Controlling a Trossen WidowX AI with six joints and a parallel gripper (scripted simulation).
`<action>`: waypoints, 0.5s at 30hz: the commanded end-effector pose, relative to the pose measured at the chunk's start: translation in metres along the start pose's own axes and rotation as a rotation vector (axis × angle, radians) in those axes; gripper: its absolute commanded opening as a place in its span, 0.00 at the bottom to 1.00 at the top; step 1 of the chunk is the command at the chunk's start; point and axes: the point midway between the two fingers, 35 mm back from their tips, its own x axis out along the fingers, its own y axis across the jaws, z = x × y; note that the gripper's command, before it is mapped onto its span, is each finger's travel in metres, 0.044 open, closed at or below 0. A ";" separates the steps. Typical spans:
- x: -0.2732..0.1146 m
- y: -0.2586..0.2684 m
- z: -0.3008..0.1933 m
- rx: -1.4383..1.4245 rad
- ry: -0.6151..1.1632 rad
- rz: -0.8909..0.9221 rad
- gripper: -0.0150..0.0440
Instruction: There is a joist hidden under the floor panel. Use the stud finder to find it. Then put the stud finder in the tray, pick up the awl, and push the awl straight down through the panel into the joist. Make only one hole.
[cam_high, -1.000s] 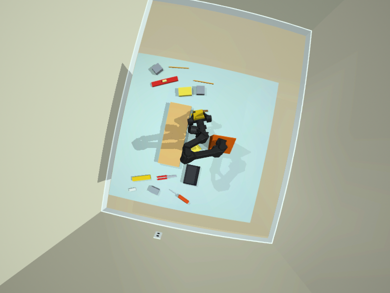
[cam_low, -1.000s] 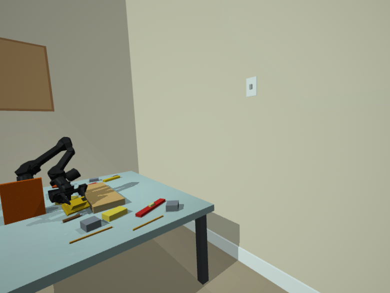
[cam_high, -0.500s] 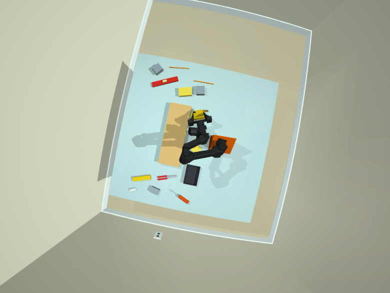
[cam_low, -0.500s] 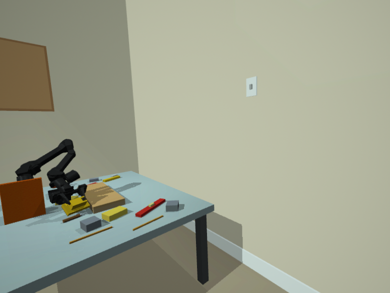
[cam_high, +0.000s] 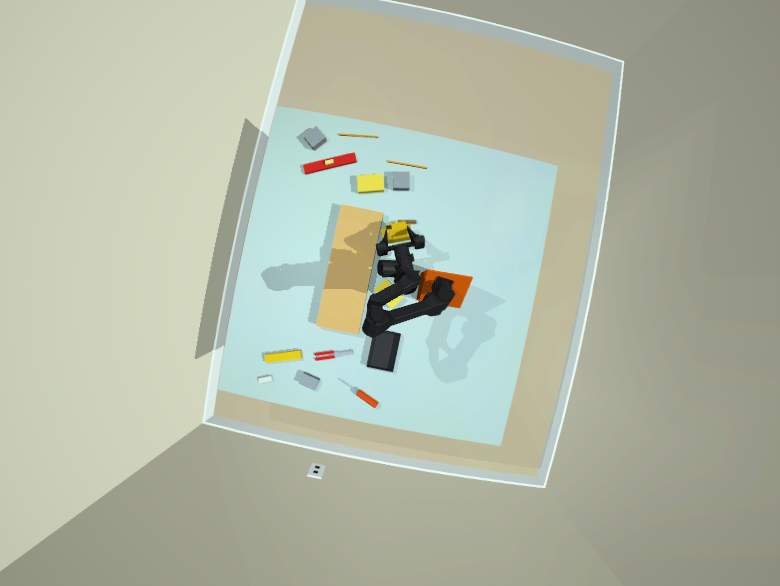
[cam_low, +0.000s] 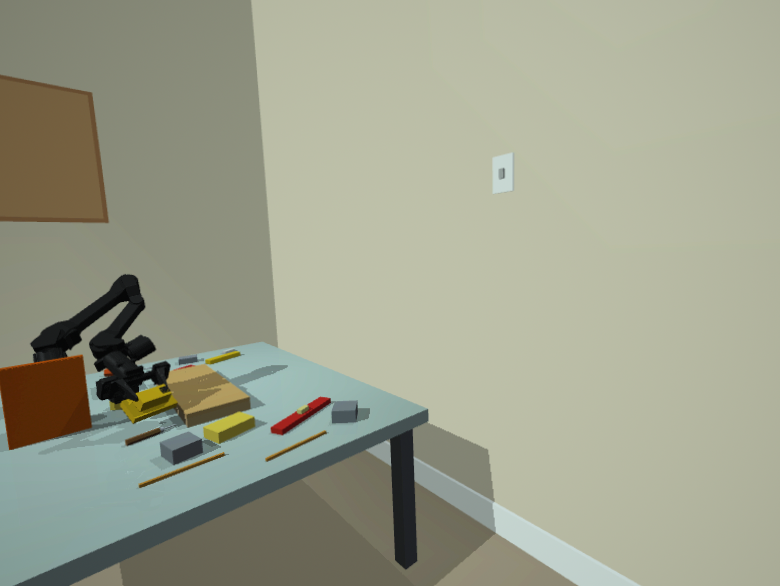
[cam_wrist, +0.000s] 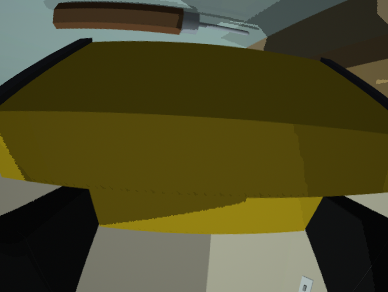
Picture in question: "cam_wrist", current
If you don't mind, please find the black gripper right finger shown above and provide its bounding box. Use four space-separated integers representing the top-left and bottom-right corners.
304 195 388 292

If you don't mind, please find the brown-handled awl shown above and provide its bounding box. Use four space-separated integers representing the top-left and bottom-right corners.
53 1 248 36

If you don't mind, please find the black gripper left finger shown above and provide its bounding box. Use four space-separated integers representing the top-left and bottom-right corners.
0 186 100 292

